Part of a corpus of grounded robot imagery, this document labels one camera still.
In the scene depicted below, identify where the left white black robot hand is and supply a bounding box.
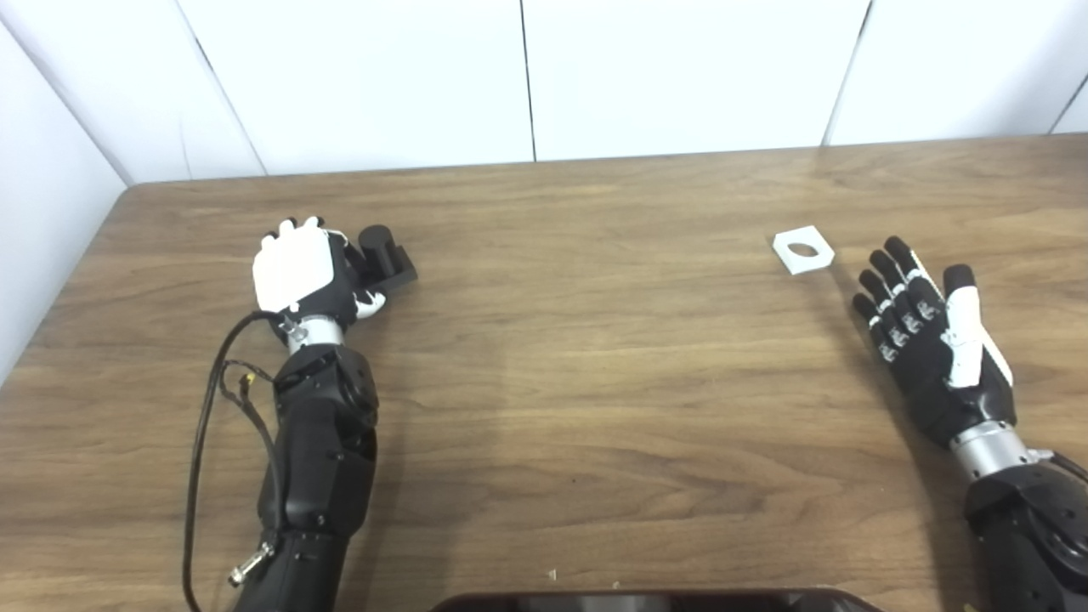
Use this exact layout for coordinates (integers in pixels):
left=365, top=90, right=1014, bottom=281
left=252, top=217, right=388, bottom=328

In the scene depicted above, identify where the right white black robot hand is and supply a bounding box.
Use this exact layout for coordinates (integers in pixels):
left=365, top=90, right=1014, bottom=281
left=853, top=236, right=1017, bottom=450

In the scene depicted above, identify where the black peg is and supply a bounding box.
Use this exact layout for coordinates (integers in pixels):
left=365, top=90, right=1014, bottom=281
left=347, top=224, right=419, bottom=286

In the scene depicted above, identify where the white square piece with hole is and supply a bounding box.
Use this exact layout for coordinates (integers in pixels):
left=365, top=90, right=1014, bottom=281
left=772, top=225, right=836, bottom=275

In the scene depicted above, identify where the dark glossy robot torso edge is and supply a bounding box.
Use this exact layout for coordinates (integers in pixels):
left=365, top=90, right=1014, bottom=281
left=425, top=588, right=889, bottom=612

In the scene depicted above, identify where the thick black wrist cable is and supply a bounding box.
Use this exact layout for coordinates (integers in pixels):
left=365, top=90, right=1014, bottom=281
left=182, top=310, right=286, bottom=612
left=1028, top=449, right=1088, bottom=485

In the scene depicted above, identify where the thin wire with yellow plug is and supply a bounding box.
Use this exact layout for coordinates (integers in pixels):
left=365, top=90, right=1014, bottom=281
left=219, top=361, right=283, bottom=528

